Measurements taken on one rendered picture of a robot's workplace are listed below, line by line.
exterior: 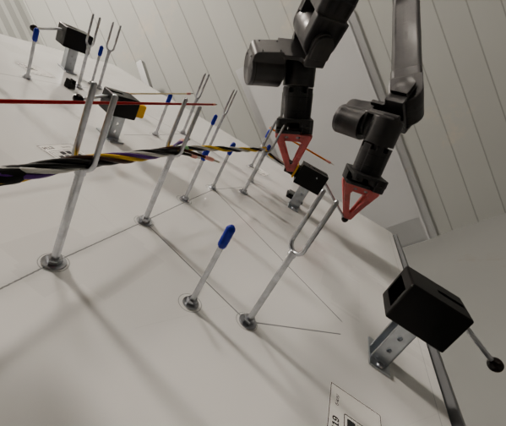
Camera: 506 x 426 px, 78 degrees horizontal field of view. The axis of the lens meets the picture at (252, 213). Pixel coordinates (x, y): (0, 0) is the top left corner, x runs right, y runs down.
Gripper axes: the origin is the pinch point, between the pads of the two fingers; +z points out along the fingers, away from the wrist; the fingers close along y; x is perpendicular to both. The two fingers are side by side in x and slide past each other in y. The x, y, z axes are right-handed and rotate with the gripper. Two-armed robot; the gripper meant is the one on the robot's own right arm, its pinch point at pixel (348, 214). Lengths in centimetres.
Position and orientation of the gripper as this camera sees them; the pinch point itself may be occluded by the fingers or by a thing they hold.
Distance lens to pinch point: 67.3
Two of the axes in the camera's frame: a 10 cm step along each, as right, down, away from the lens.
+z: -2.8, 9.0, 3.5
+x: 9.5, 3.1, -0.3
